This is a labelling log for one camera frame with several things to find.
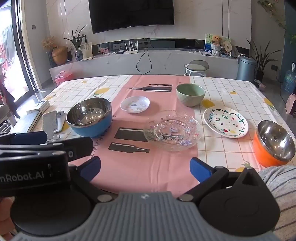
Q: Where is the white painted fruit plate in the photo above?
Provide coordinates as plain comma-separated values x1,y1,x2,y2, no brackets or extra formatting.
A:
203,106,249,138

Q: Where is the clear glass plate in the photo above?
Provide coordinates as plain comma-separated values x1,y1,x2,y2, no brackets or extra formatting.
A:
143,110,202,152

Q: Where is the blue steel bowl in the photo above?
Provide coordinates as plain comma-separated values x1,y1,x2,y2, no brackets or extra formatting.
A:
66,97,112,138

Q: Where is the green ceramic bowl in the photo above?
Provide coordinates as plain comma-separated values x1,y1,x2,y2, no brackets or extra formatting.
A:
176,83,206,107

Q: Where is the small white sticker dish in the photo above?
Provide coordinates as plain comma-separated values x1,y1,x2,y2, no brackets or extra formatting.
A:
120,96,151,114

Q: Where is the person left hand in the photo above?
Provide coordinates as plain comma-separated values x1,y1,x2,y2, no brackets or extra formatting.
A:
0,197,15,240

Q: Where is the grey phone stand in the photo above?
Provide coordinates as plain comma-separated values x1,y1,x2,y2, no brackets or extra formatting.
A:
42,110,66,141

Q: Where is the white small box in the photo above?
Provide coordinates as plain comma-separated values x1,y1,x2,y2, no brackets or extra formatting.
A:
26,100,50,114

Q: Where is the striped grey sleeve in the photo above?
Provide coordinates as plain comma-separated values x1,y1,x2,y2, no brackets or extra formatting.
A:
258,165,296,240

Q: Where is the lemon checkered tablecloth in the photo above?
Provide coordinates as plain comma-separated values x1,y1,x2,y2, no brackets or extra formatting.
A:
45,75,287,196

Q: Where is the pink storage box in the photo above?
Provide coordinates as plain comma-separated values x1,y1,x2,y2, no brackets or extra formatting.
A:
54,70,74,86

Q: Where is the pink small heater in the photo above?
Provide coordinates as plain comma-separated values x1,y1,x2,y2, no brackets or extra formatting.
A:
285,93,296,116

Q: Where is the white rolling stool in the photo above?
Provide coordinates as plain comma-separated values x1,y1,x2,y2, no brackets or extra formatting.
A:
184,60,209,77

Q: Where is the brown round vase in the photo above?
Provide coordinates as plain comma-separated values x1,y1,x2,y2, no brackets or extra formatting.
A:
52,46,68,65

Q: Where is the grey trash can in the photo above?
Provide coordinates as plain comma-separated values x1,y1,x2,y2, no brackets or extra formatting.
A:
236,56,256,81

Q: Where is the blue water jug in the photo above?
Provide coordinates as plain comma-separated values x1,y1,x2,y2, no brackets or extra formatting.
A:
281,62,295,94

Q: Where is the potted floor plant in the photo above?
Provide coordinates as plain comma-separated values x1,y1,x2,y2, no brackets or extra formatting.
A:
246,39,281,82

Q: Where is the teddy bear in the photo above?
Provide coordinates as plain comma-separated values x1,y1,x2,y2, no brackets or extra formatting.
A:
211,35,222,56

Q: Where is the blue vase with plant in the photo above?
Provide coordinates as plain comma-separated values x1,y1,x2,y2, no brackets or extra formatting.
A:
64,25,87,61

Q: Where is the white wifi router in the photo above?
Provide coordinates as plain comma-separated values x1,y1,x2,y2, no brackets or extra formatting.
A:
124,41,138,54

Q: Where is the black television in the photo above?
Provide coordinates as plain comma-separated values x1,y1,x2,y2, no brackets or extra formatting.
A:
88,0,175,33

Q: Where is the black power cable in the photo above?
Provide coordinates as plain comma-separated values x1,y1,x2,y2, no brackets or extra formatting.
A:
135,47,153,75

